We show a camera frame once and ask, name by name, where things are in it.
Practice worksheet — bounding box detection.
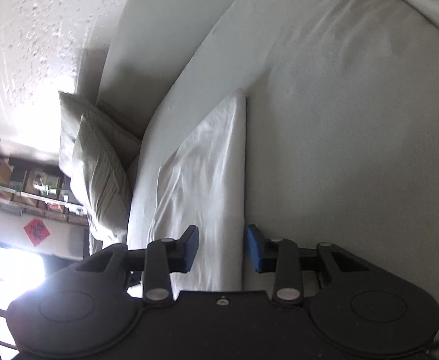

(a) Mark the cluttered wooden shelf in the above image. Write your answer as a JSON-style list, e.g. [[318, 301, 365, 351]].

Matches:
[[0, 146, 89, 227]]

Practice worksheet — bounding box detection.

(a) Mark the large beige pillow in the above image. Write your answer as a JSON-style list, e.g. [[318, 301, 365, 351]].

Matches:
[[71, 114, 132, 239], [58, 91, 143, 181]]

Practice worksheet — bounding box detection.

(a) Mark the dark framed window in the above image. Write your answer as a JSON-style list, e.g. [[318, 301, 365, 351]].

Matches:
[[0, 236, 61, 360]]

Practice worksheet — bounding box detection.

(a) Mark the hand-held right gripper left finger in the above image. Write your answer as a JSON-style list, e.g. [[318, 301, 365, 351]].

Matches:
[[75, 226, 199, 304]]

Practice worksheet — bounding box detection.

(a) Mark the grey sofa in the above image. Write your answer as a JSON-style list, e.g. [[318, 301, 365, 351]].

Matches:
[[88, 0, 439, 349]]

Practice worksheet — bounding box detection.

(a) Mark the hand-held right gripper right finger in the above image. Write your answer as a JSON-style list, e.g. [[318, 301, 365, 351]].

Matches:
[[245, 224, 370, 304]]

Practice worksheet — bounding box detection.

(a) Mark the white garment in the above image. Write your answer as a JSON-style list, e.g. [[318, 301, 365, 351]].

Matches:
[[154, 87, 248, 294]]

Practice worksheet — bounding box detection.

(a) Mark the red paper wall decoration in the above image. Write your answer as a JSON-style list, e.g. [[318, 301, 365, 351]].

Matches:
[[23, 220, 51, 247]]

